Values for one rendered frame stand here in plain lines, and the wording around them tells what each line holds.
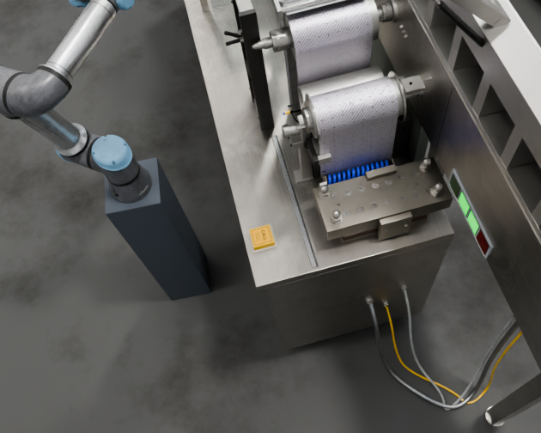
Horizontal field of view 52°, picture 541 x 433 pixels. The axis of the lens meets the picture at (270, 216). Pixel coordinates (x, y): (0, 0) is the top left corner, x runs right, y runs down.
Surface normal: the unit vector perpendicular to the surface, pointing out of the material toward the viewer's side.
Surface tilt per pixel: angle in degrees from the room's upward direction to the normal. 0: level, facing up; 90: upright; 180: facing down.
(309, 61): 92
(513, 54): 0
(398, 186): 0
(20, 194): 0
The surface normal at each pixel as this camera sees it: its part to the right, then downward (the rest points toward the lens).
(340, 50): 0.24, 0.86
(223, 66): -0.11, -0.47
